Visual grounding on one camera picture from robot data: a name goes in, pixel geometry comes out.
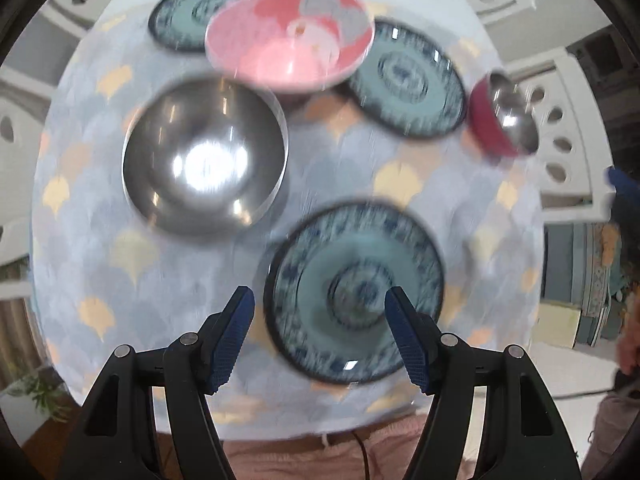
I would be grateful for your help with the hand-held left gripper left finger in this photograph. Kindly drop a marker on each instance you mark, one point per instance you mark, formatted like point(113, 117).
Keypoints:
point(232, 340)

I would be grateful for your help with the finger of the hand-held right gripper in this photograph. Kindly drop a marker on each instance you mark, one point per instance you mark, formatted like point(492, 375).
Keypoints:
point(625, 205)

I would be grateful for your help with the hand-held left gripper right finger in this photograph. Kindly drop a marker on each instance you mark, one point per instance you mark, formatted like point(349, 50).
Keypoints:
point(407, 345)

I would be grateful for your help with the blue patterned plate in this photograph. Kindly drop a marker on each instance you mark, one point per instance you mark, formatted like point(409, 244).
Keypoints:
point(320, 280)
point(410, 80)
point(185, 15)

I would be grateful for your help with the red-sided steel bowl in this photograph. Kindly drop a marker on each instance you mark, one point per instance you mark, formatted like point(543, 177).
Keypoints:
point(487, 120)

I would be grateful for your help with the blue-sided steel bowl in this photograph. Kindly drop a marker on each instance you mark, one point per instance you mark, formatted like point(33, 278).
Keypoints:
point(205, 160)

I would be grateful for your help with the painted cabinet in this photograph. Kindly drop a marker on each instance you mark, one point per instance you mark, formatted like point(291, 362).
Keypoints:
point(590, 270)

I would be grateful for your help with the pale yellow box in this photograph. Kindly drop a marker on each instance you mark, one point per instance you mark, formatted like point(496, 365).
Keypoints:
point(559, 325)

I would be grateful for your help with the person's pink pants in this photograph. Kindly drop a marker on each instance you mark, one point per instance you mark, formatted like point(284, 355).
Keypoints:
point(310, 455)

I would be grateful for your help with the fan-patterned tablecloth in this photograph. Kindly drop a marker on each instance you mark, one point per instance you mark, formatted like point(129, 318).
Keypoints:
point(350, 170)

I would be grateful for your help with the green potted plant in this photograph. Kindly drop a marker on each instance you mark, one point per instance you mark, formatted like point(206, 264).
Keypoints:
point(35, 390)

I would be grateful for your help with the brown wooden cabinet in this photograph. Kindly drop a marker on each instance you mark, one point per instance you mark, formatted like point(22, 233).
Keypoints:
point(45, 435)

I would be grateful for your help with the pink patterned bowl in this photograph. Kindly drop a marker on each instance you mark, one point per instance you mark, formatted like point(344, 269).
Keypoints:
point(285, 40)

